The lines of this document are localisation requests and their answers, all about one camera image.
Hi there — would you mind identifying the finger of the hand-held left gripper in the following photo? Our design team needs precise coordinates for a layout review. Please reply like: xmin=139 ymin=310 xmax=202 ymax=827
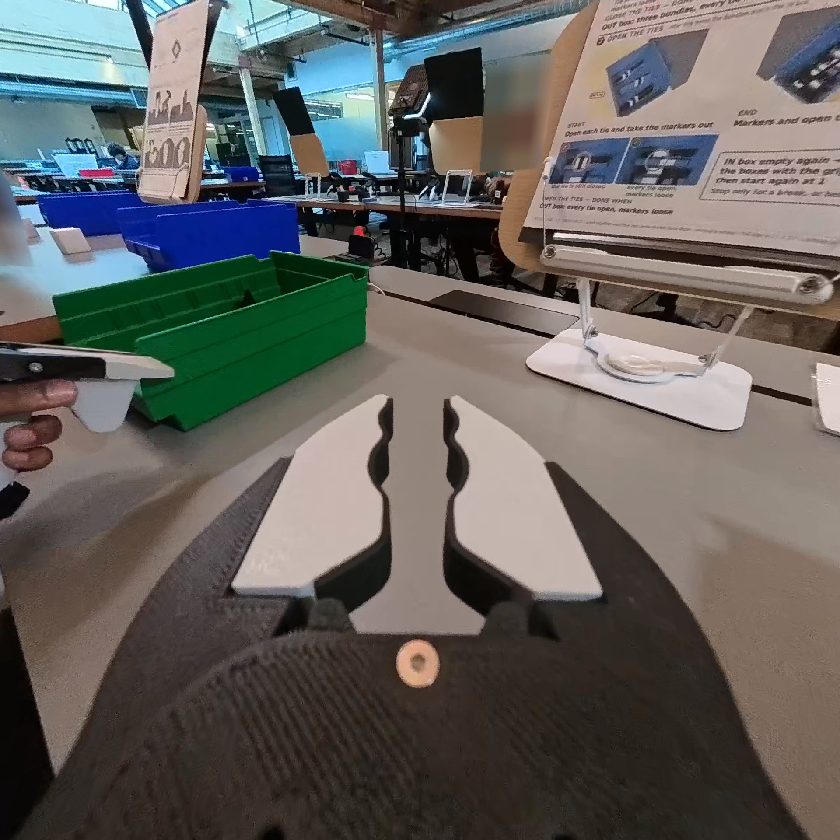
xmin=0 ymin=341 xmax=176 ymax=434

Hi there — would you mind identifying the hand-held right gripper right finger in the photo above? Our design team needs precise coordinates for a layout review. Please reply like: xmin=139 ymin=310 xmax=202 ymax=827
xmin=443 ymin=395 xmax=605 ymax=616

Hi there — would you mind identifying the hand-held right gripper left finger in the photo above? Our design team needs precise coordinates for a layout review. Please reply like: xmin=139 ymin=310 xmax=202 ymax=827
xmin=231 ymin=394 xmax=396 ymax=614

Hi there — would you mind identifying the green plastic bin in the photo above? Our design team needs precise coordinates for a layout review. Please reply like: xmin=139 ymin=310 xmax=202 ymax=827
xmin=52 ymin=251 xmax=368 ymax=432

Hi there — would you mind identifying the pale wooden-edged desk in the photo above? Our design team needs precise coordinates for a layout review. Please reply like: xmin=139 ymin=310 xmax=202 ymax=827
xmin=0 ymin=223 xmax=155 ymax=343

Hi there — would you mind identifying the grey desk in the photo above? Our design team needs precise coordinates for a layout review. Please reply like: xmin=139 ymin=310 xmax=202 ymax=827
xmin=0 ymin=262 xmax=840 ymax=782

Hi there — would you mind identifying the large blue plastic bin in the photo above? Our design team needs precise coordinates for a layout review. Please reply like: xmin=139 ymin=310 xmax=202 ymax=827
xmin=118 ymin=200 xmax=301 ymax=273

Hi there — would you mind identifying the white document stand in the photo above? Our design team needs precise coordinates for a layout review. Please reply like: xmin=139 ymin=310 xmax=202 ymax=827
xmin=499 ymin=0 xmax=840 ymax=432

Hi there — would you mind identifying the brown board document stand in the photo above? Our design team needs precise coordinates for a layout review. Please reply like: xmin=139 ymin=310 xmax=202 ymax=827
xmin=136 ymin=0 xmax=212 ymax=206

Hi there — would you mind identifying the black mesh office chair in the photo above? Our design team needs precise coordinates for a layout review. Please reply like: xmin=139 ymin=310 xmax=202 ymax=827
xmin=256 ymin=154 xmax=298 ymax=198

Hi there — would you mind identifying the black panel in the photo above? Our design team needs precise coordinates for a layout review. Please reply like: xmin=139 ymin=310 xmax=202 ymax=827
xmin=272 ymin=85 xmax=316 ymax=137
xmin=423 ymin=47 xmax=485 ymax=126

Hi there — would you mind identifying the black tripod stand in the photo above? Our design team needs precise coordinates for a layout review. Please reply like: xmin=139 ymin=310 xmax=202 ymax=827
xmin=387 ymin=66 xmax=431 ymax=270

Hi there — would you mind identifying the laminated paper sheet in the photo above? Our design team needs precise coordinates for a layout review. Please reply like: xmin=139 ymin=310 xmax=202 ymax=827
xmin=812 ymin=363 xmax=840 ymax=435

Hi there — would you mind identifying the printed instruction sheet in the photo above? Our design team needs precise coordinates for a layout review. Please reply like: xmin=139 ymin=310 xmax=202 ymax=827
xmin=521 ymin=0 xmax=840 ymax=250

